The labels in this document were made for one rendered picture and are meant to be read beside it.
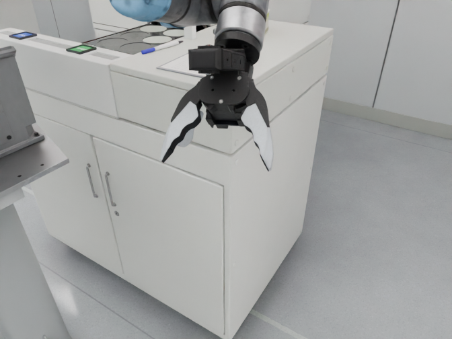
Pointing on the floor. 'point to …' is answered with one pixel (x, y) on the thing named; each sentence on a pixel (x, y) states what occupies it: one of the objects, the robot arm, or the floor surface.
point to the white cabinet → (179, 205)
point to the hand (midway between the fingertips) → (211, 165)
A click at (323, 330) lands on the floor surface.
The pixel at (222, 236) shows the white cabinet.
